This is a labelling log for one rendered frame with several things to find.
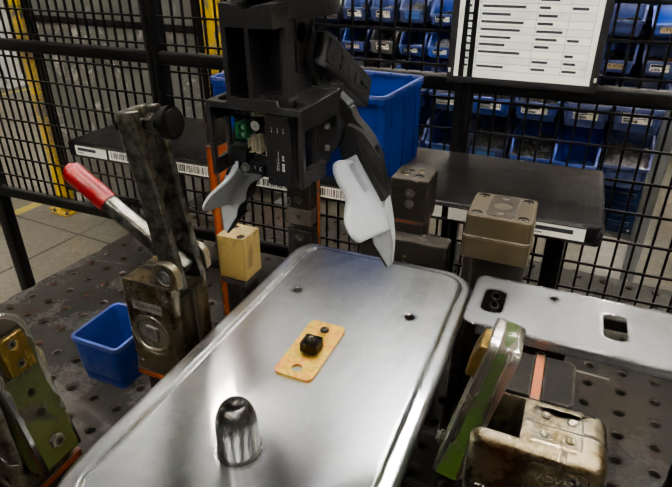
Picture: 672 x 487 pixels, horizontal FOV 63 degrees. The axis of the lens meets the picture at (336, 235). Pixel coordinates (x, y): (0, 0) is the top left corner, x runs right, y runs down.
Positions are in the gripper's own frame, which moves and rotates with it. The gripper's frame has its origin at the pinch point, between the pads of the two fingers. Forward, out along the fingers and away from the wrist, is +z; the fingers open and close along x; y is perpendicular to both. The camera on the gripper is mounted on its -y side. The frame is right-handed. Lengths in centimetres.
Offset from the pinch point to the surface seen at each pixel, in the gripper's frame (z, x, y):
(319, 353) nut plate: 11.0, 1.1, 0.5
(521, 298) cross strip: 11.6, 17.2, -16.9
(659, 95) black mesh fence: -3, 30, -55
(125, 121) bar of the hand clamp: -9.4, -16.2, 1.6
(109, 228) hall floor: 114, -200, -156
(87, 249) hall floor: 114, -193, -134
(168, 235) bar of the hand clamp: 1.0, -13.5, 1.7
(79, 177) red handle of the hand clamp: -2.6, -24.4, 0.6
